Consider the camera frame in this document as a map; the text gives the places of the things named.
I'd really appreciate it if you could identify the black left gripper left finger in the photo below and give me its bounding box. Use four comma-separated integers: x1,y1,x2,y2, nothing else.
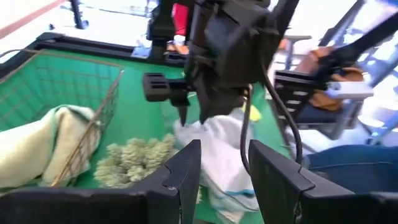
0,139,202,224

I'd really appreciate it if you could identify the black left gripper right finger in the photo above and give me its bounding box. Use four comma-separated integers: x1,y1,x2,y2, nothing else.
248,139,398,224

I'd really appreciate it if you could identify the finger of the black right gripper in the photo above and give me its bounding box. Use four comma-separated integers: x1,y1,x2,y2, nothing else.
142,73,195,127
195,79,246,124

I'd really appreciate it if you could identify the lime green microfiber towel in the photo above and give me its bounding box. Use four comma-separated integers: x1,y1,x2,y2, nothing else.
241,103,263,123

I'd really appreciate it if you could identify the pale blue microfiber towel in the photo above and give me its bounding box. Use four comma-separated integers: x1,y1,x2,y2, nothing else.
172,107,261,224

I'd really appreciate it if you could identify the cream green-edged microfiber towel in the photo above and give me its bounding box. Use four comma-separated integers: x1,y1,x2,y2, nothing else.
0,105,102,189

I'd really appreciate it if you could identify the person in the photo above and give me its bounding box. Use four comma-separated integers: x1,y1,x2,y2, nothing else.
303,144,398,195

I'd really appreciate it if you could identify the artificial green succulent plant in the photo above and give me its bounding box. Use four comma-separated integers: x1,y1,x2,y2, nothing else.
93,133,203,205

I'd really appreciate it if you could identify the brown bag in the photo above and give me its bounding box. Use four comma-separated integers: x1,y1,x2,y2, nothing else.
294,45,365,112

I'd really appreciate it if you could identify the black desk leg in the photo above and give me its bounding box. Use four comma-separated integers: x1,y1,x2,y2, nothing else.
68,0,90,30

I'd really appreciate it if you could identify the black diagonal strut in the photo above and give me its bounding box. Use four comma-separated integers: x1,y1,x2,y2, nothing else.
318,12,398,74

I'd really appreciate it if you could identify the light wooden desk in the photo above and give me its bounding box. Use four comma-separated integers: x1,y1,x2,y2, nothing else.
0,0,68,40

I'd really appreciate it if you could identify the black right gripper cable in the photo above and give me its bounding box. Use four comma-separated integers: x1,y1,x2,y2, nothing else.
239,73,304,175

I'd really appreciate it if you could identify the copper wire basket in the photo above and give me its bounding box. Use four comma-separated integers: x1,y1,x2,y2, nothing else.
0,48,125,187

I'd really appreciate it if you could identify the black slotted bracket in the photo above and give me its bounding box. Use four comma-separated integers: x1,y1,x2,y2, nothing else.
273,70,327,127

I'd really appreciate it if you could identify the black table frame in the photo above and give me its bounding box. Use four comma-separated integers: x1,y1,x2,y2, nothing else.
0,30,187,78

